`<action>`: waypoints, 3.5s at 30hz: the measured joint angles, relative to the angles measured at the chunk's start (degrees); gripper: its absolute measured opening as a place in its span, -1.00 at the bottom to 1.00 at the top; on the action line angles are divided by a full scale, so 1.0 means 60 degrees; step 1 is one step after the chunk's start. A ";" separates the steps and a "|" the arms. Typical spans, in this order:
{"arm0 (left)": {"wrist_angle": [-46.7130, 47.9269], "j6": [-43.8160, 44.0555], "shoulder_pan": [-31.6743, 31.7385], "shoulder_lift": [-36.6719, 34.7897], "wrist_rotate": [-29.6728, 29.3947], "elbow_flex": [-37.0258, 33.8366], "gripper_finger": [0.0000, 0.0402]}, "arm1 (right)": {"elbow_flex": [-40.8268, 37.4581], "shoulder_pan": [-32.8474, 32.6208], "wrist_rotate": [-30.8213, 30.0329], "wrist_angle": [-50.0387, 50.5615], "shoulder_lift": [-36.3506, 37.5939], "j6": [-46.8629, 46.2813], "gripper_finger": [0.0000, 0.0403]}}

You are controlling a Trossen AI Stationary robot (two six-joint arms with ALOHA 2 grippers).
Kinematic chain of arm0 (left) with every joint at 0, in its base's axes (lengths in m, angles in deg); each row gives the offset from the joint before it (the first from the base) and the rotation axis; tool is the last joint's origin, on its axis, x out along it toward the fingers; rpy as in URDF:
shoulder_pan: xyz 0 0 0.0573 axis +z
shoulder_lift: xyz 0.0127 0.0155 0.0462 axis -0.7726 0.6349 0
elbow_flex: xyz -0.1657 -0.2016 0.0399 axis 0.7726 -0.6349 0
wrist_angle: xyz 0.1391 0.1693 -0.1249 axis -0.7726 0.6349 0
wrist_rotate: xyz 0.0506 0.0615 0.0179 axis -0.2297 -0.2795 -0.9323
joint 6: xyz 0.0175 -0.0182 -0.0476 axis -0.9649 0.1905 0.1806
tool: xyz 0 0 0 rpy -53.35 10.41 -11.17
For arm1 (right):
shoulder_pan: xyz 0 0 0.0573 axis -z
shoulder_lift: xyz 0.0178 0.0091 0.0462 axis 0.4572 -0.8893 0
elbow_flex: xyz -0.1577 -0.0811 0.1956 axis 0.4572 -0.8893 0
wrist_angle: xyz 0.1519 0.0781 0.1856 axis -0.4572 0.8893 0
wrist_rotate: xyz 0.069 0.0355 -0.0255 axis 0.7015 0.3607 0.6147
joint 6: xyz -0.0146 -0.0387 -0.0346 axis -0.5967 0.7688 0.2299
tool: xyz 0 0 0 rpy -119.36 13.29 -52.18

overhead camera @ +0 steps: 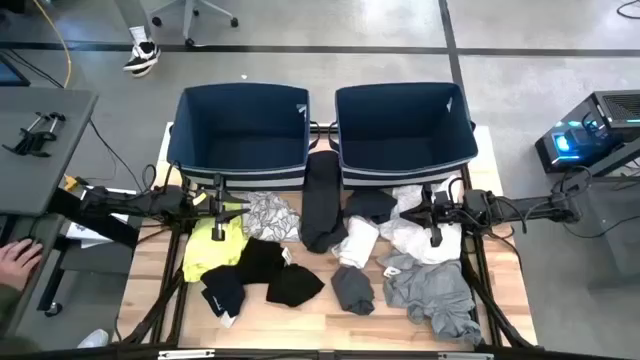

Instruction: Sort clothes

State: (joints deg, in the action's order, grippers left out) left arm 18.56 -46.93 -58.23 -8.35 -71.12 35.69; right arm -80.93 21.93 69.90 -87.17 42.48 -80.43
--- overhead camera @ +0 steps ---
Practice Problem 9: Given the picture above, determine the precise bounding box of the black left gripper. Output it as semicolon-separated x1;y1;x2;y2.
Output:
192;173;251;242

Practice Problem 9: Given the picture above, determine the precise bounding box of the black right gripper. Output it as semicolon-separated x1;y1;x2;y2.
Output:
399;183;466;249

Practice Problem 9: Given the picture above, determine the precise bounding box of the large white shirt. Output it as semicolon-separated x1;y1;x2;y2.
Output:
377;174;464;266

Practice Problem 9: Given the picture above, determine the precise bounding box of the white garment with line pattern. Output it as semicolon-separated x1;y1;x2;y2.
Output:
241;191;303;244

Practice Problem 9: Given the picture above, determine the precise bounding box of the dark navy garment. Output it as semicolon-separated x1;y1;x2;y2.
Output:
199;264;247;329
343;188;399;225

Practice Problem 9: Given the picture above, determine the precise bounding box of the yellow-green shirt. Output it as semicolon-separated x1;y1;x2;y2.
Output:
181;202;250;284

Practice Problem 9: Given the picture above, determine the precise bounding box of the black garment with white tag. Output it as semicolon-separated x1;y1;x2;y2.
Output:
234;237;295;286

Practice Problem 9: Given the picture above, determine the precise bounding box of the light grey garment with tag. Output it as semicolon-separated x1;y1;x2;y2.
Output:
375;248;464;309

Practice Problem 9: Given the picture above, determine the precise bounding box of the black rounded garment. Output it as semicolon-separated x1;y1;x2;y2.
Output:
265;263;326;309

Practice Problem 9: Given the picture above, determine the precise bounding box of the dark grey garment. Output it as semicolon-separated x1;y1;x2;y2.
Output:
329;264;376;317

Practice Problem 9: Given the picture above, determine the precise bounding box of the person's forearm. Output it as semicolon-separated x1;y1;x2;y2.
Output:
0;282;24;344

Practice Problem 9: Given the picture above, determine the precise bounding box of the navy fabric storage bin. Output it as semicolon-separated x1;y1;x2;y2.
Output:
327;82;479;190
166;82;321;191

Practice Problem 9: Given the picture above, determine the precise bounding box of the dark navy folded garment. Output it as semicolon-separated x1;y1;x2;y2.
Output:
199;264;247;329

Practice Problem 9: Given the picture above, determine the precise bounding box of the long black garment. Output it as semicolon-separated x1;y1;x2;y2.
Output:
299;149;350;255

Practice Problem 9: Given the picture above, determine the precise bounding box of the black mounting beam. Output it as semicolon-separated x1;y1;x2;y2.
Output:
49;187;141;249

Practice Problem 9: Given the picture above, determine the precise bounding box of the white paper sheet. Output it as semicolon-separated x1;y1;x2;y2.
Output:
64;185;139;250

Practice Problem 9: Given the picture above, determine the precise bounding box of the person's black white shoe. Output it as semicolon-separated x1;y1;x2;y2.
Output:
122;40;162;79

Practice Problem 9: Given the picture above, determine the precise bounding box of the black computer with blue lights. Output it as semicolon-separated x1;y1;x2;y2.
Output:
534;89;640;175

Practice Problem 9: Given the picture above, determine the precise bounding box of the grey desk top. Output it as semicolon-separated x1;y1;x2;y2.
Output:
0;87;100;217

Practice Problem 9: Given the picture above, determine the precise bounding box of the grey office chair base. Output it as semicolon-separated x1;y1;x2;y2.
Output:
149;0;240;49

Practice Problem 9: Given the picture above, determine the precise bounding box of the grey metal stand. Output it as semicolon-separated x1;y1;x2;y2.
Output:
559;142;640;291

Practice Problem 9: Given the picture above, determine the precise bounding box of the black clamp tool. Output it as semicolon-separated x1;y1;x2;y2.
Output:
1;111;67;159

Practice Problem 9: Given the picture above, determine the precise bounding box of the person's leg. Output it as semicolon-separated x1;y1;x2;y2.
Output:
113;0;151;46

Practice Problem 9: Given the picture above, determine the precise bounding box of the person's hand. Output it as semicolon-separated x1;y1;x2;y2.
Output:
0;238;44;292

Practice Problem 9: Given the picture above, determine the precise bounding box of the dark grey desk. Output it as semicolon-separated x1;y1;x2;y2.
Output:
0;213;69;346

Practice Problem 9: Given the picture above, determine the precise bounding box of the monitor screen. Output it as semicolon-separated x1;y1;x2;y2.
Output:
0;52;31;88

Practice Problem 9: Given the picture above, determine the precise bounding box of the black floor cable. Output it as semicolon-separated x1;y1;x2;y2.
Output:
4;48;146;192

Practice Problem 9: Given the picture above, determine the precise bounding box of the silver frame bracket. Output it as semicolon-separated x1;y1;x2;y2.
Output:
437;352;495;360
158;349;216;360

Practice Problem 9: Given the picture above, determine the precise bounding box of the yellow cable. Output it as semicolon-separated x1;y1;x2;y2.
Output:
32;0;73;89

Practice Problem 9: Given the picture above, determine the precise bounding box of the black cable loop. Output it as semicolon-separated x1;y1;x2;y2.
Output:
616;0;640;20

